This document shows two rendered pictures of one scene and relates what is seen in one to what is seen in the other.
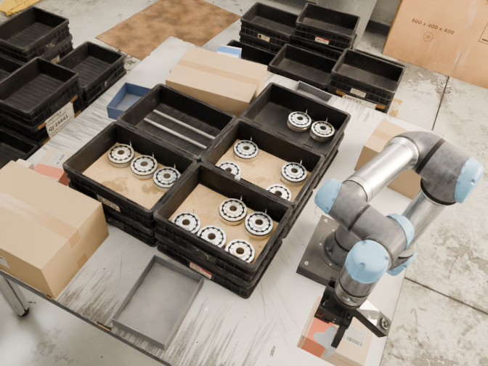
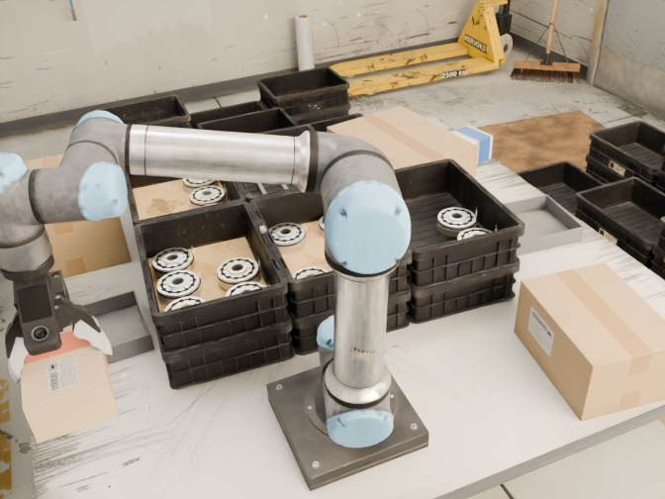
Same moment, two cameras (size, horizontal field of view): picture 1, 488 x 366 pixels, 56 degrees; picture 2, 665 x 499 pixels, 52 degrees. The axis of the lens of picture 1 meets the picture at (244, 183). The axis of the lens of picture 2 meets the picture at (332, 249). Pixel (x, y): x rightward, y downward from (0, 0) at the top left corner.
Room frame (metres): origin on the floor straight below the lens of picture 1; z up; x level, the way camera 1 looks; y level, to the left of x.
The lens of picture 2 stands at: (0.31, -1.17, 1.84)
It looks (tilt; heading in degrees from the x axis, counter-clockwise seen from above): 34 degrees down; 49
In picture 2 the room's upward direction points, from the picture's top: 3 degrees counter-clockwise
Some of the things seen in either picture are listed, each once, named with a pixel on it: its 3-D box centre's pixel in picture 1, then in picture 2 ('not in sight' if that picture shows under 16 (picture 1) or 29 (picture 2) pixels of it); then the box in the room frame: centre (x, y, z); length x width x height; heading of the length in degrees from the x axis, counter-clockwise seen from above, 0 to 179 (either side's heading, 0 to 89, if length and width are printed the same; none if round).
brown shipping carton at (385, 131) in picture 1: (399, 159); (593, 337); (1.49, -0.67, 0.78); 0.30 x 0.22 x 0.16; 63
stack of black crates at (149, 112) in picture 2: not in sight; (150, 155); (1.64, 1.70, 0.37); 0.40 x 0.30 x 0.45; 160
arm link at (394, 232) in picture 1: (381, 234); (82, 186); (0.59, -0.31, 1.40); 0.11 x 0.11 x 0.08; 53
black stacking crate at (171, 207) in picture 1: (223, 221); (209, 273); (0.95, 0.05, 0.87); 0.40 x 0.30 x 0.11; 67
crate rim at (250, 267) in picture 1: (224, 212); (206, 256); (0.95, 0.05, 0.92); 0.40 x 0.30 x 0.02; 67
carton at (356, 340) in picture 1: (336, 335); (67, 377); (0.50, -0.29, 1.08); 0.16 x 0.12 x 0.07; 70
